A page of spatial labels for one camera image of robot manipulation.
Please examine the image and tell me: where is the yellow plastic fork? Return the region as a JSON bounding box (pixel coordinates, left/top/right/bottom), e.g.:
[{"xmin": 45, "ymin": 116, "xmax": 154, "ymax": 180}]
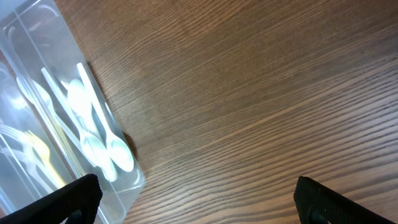
[{"xmin": 25, "ymin": 131, "xmax": 66, "ymax": 189}]

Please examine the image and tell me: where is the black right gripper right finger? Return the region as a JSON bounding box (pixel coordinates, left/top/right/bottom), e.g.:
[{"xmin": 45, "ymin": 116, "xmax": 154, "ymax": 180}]
[{"xmin": 294, "ymin": 176, "xmax": 394, "ymax": 224}]

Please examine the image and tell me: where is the clear plastic container left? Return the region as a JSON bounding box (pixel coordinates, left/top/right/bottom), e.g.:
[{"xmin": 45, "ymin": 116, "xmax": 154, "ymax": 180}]
[{"xmin": 1, "ymin": 52, "xmax": 77, "ymax": 216}]

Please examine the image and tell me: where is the yellow plastic spoon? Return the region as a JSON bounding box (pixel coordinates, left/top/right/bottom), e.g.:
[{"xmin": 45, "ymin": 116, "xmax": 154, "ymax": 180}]
[{"xmin": 51, "ymin": 116, "xmax": 86, "ymax": 177}]

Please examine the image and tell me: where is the clear plastic container right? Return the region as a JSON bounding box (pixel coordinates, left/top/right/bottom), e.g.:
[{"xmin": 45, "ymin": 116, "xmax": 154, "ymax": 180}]
[{"xmin": 1, "ymin": 0, "xmax": 145, "ymax": 223}]

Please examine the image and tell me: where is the white plastic fork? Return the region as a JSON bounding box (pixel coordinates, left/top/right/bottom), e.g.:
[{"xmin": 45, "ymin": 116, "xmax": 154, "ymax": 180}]
[
  {"xmin": 1, "ymin": 124, "xmax": 37, "ymax": 164},
  {"xmin": 1, "ymin": 147, "xmax": 54, "ymax": 194}
]

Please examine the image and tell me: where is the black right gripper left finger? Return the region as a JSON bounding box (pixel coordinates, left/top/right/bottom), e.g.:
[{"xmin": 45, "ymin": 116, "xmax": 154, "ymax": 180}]
[{"xmin": 1, "ymin": 174, "xmax": 103, "ymax": 224}]

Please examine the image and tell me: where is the clear plastic container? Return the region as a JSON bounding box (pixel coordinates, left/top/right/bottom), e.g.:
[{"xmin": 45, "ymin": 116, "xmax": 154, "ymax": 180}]
[
  {"xmin": 1, "ymin": 0, "xmax": 145, "ymax": 223},
  {"xmin": 1, "ymin": 52, "xmax": 77, "ymax": 216}
]

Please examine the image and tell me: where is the white spoon handle up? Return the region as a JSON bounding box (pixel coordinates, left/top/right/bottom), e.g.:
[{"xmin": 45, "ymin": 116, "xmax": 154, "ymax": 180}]
[{"xmin": 41, "ymin": 67, "xmax": 118, "ymax": 182}]

